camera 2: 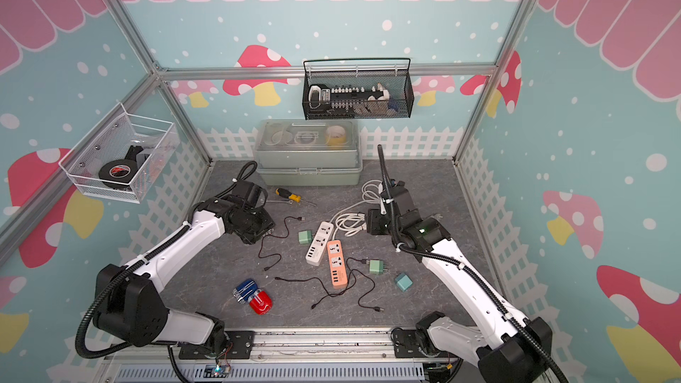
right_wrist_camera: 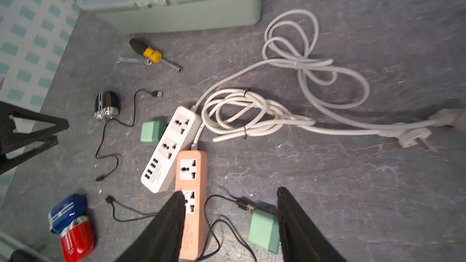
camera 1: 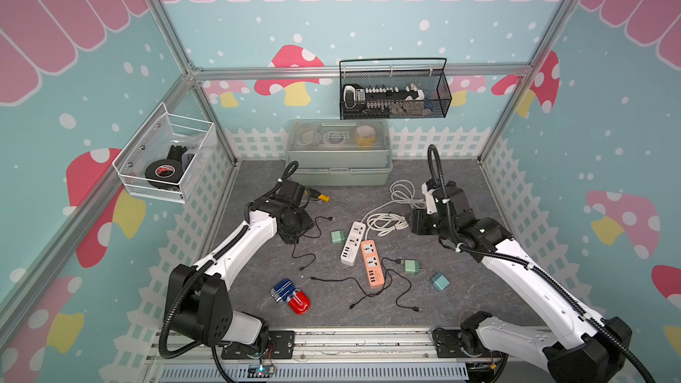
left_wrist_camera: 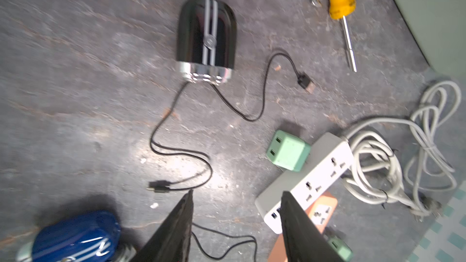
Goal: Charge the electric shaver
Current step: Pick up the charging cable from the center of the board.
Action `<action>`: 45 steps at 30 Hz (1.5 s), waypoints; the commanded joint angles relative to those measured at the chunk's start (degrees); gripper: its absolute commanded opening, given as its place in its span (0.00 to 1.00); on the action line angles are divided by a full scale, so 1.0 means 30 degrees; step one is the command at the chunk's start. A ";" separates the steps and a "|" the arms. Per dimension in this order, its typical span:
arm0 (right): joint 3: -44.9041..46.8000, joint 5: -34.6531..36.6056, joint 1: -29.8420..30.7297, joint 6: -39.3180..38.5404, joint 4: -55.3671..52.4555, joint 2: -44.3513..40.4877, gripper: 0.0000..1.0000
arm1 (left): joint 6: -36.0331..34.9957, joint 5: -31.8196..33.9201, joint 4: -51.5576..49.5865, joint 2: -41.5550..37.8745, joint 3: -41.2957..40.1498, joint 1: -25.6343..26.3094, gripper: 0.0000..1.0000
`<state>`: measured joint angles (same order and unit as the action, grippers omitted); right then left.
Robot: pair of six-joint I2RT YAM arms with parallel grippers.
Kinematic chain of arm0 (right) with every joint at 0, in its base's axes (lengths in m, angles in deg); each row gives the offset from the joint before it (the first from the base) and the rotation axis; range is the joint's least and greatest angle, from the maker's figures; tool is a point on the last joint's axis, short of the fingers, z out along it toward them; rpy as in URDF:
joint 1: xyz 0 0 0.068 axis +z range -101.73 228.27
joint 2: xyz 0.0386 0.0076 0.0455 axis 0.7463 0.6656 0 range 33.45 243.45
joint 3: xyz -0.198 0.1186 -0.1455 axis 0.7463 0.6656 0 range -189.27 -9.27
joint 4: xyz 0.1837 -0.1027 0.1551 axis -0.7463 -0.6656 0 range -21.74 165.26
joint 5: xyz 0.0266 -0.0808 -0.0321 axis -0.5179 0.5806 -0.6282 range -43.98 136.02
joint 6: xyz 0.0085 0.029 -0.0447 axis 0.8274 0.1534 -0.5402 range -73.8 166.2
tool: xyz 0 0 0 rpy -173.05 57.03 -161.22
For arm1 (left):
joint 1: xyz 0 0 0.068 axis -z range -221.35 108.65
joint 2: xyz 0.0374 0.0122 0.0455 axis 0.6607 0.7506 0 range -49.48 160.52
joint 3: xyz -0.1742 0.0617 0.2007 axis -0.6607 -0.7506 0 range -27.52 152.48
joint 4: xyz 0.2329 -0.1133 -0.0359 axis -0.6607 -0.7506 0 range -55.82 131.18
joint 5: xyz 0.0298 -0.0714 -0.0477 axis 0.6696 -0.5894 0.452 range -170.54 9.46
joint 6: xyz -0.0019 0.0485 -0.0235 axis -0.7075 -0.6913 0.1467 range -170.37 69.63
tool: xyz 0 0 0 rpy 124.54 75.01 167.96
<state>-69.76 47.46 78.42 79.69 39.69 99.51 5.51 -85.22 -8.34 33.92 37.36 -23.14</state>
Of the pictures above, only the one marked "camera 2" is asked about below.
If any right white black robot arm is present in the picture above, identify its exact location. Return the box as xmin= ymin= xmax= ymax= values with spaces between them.
xmin=378 ymin=150 xmax=568 ymax=382

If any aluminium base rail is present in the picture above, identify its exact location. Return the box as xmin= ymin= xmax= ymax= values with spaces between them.
xmin=95 ymin=326 xmax=458 ymax=382

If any translucent green storage box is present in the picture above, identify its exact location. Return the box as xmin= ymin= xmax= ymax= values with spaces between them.
xmin=254 ymin=120 xmax=363 ymax=187

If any red blue electric shaver case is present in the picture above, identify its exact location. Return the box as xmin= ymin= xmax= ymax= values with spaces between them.
xmin=233 ymin=278 xmax=273 ymax=315

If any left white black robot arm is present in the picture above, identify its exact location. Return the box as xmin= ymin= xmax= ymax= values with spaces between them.
xmin=74 ymin=161 xmax=275 ymax=359

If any white power strip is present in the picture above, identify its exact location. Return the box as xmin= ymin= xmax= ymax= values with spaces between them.
xmin=305 ymin=222 xmax=334 ymax=266

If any white wire wall basket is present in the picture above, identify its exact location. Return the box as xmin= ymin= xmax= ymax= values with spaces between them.
xmin=60 ymin=104 xmax=180 ymax=204

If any yellow tape roll in box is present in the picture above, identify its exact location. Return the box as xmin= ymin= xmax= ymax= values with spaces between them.
xmin=326 ymin=125 xmax=347 ymax=148

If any orange power strip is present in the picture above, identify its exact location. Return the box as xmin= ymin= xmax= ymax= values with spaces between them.
xmin=326 ymin=240 xmax=348 ymax=290

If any black shaver charging cable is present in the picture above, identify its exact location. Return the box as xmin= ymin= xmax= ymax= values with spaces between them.
xmin=257 ymin=215 xmax=304 ymax=271

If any white coiled power cord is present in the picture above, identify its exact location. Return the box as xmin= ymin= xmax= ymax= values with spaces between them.
xmin=331 ymin=179 xmax=385 ymax=239

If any yellow black screwdriver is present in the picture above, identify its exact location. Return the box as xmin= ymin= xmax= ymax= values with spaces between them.
xmin=274 ymin=188 xmax=317 ymax=207

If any black power strip in basket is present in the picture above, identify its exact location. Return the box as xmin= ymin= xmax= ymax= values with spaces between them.
xmin=305 ymin=85 xmax=391 ymax=115

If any long black usb cable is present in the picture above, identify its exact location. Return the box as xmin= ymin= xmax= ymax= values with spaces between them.
xmin=274 ymin=256 xmax=384 ymax=313

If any black electrical tape roll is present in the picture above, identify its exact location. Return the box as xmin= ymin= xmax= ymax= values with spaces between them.
xmin=99 ymin=159 xmax=138 ymax=191

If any black wire mesh wall basket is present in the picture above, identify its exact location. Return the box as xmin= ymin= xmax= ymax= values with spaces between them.
xmin=301 ymin=58 xmax=414 ymax=120

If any green charger adapter with prongs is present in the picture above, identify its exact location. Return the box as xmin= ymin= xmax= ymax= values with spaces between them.
xmin=368 ymin=259 xmax=388 ymax=275

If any teal cube adapter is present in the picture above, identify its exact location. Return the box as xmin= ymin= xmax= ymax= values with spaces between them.
xmin=394 ymin=273 xmax=413 ymax=292

